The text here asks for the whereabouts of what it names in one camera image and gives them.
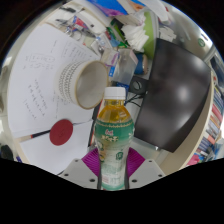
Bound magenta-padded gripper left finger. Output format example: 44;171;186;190
61;148;101;190

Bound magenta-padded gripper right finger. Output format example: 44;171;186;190
127;147;167;190

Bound green-labelled clear drink bottle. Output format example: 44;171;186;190
93;86;136;192

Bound blank white paper sheet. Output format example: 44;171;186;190
16;119;98;176

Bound flat round red coaster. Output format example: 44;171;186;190
49;119;75;147

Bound black flat device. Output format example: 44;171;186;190
87;99;105;148

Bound black pencil with red band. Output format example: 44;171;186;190
19;121;92;142

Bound black computer monitor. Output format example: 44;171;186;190
133;37;213;154

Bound black monitor stand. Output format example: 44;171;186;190
128;75;150;96

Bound white patterned ceramic cup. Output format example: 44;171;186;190
58;59;110;111

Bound large handwritten white paper sheet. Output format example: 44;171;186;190
6;23;102;138

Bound clear plastic box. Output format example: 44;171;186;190
111;48;140;86

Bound white napkin stack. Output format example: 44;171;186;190
120;22;150;53

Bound blue tissue box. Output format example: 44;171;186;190
94;0;131;18

